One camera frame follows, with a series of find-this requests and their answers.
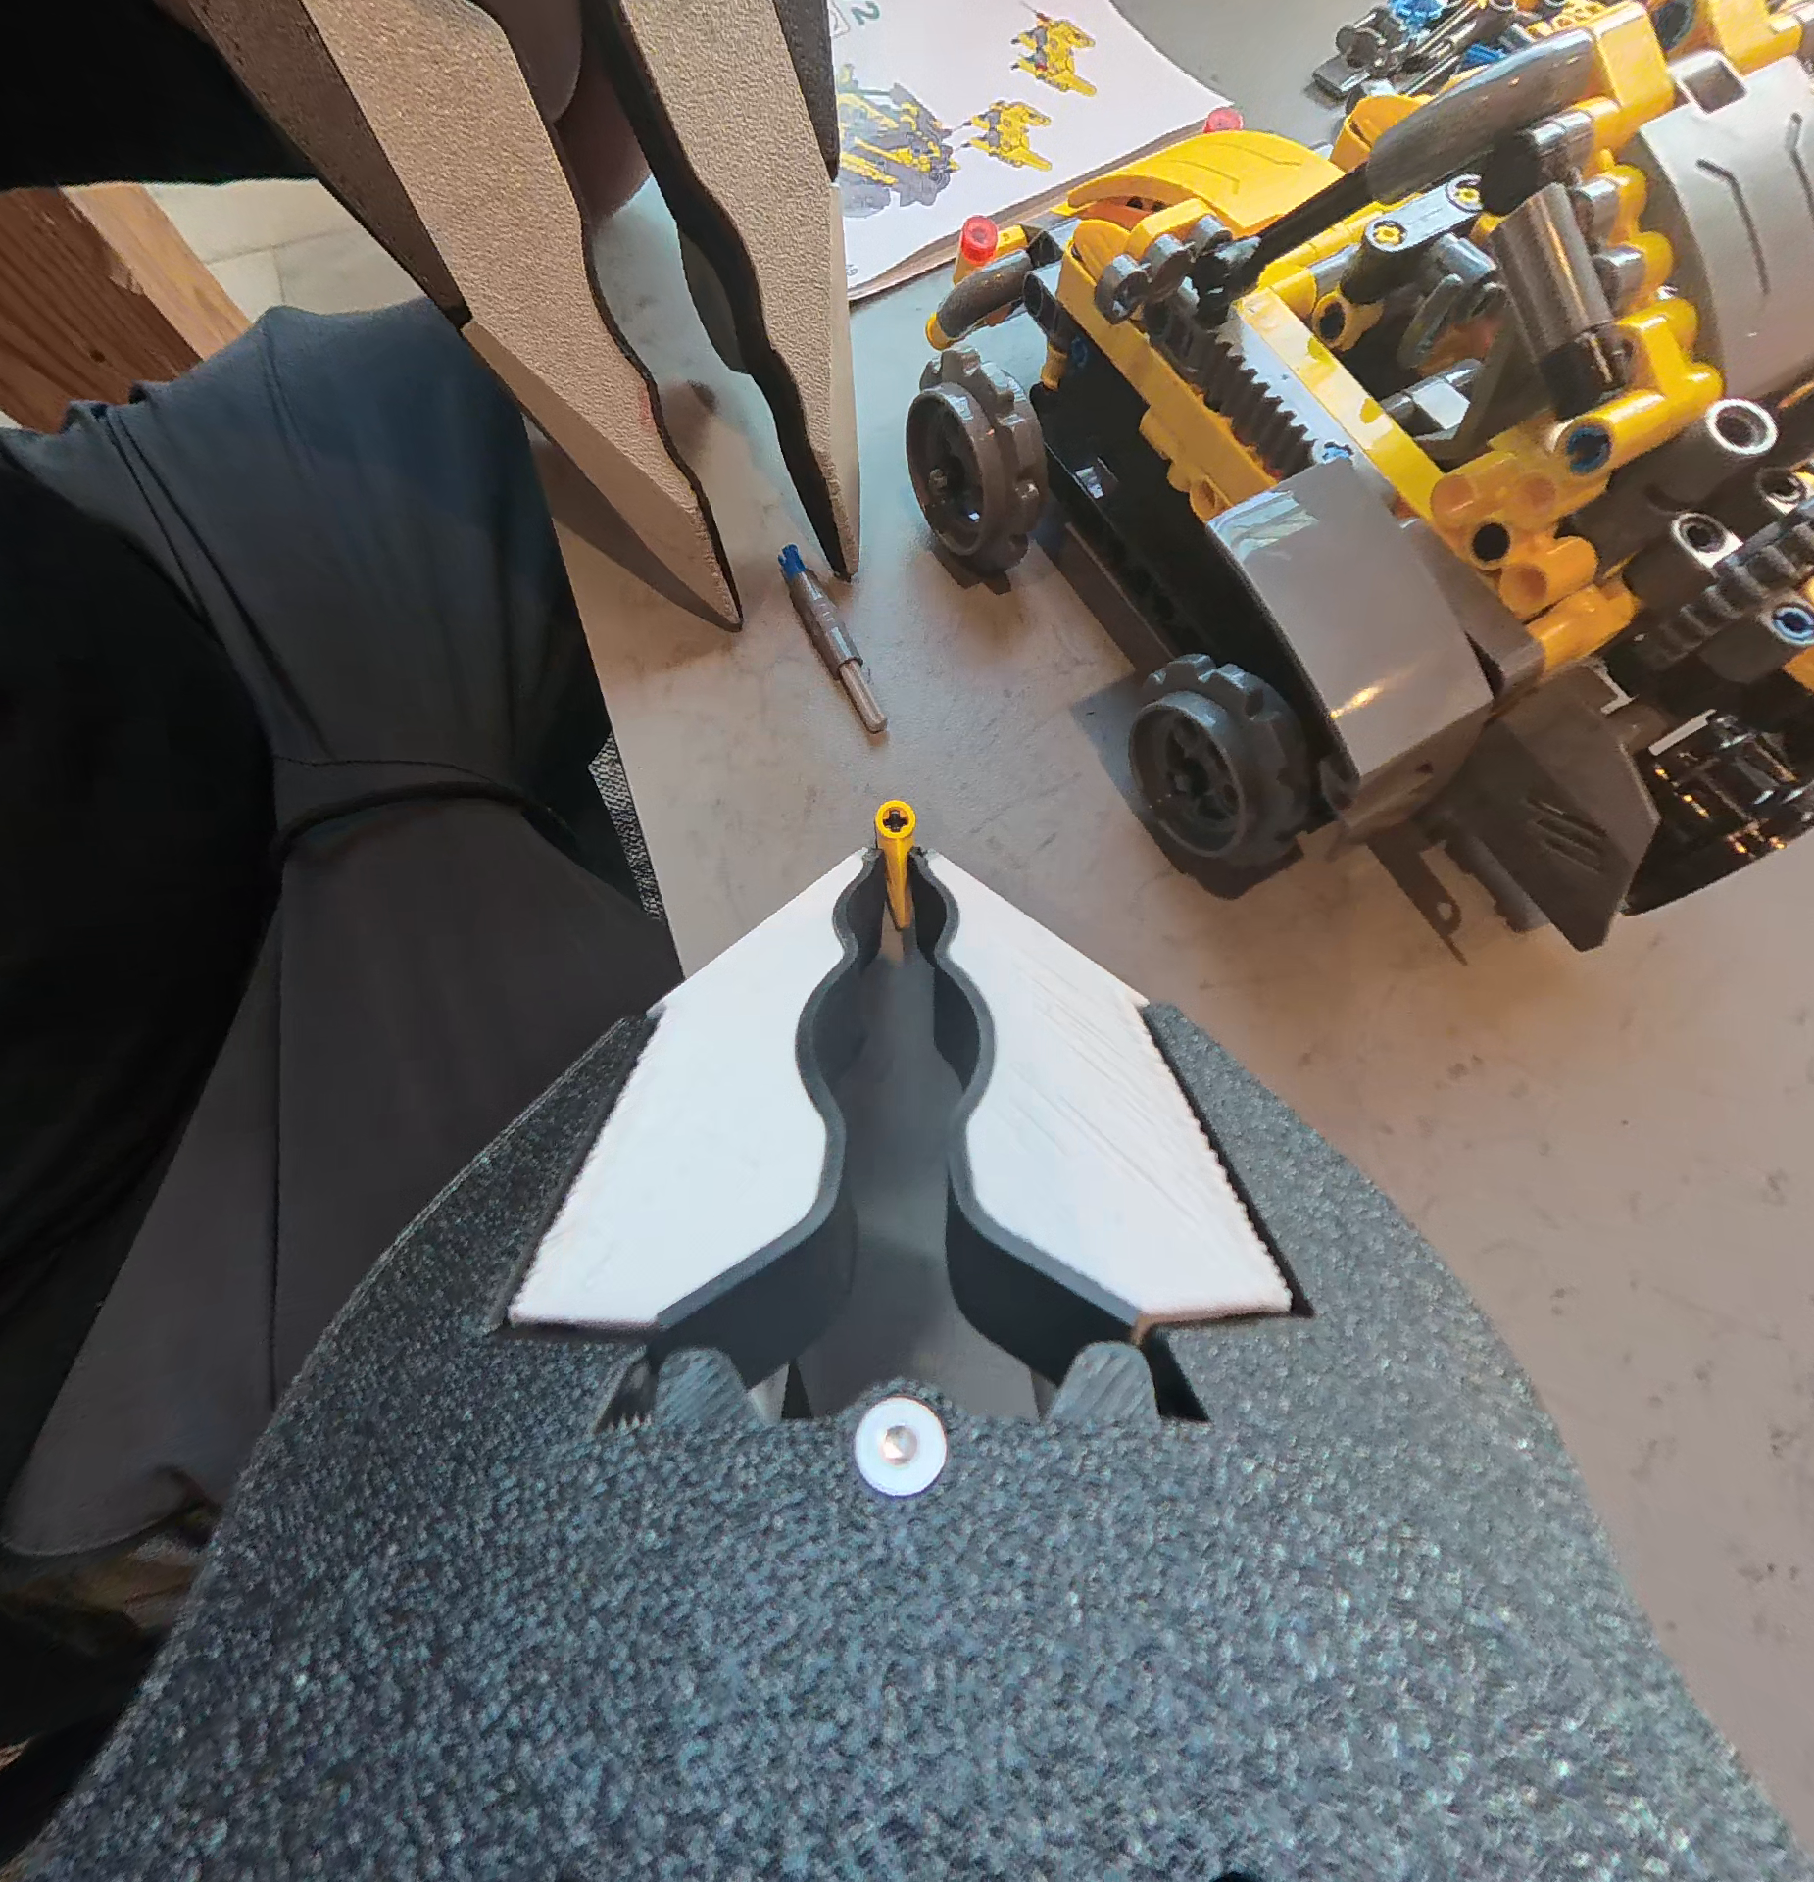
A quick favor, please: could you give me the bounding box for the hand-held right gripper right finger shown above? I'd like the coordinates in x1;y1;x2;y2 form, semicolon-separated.
912;849;1293;1387

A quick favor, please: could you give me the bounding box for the instruction booklet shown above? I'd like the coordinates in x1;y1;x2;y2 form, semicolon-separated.
825;0;1244;302

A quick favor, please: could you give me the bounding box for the pile of loose brick pieces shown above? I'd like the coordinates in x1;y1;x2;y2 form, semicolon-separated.
1307;0;1614;101

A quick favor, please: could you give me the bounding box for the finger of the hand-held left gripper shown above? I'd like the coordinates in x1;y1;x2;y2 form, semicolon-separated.
281;0;747;630
598;0;864;586

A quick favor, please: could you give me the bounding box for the person's dark clothing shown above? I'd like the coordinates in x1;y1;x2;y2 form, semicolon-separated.
0;301;688;1882

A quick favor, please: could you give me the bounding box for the wooden board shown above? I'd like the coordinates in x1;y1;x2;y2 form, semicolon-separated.
0;184;250;432

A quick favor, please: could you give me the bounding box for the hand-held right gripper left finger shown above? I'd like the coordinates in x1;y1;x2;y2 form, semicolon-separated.
510;846;893;1364

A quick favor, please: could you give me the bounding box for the small yellow tooth piece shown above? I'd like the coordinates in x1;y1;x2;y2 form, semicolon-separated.
873;797;923;936

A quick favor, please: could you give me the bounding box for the grey axle pin blue tip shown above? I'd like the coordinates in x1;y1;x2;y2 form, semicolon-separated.
777;541;892;736

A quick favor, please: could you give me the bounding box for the grey desk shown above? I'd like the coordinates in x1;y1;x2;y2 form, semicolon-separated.
531;0;1814;1868

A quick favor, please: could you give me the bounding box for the yellow toy brick vehicle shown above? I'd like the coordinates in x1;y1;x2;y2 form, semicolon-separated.
902;0;1814;963

